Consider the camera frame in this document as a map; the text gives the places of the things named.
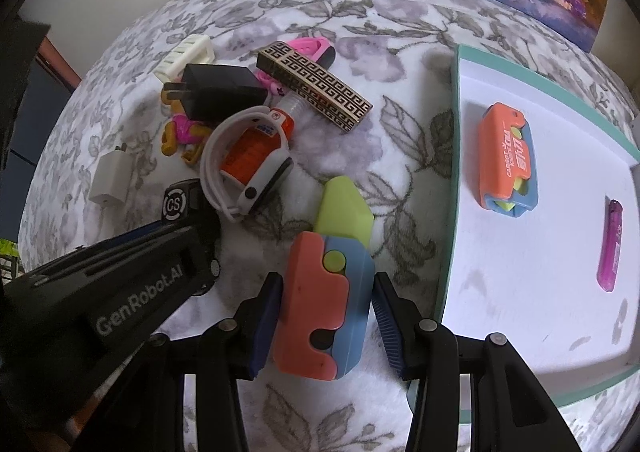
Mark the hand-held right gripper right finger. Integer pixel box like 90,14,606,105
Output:
371,272,576,452

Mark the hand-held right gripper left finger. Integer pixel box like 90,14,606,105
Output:
90,272,286,452

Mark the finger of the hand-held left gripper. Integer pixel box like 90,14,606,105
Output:
187,209,223,297

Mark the orange blue toy knife green blade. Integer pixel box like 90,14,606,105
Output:
272,176,377,381

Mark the white teal-edged box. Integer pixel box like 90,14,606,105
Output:
406,44,640,425

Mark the black charger plug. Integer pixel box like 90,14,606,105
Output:
163,63,268,125

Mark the black gold patterned box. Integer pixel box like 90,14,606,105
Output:
256,42,374,135

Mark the small orange bottle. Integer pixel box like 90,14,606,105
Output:
220,96,307,183

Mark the cartoon dog toy figure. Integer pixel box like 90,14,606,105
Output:
160,90,213,167

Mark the white charger plug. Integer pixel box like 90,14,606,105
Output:
90,146,132,207

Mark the white plastic comb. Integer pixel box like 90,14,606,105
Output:
154,34,216,83

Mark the orange blue toy knife printed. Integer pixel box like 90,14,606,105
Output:
477,102,539,219

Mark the dark cabinet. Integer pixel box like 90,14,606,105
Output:
0,14,83,243

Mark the pink watch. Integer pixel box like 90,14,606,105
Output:
255,36,336,95

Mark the purple lighter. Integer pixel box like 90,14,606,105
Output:
596,198,626,293

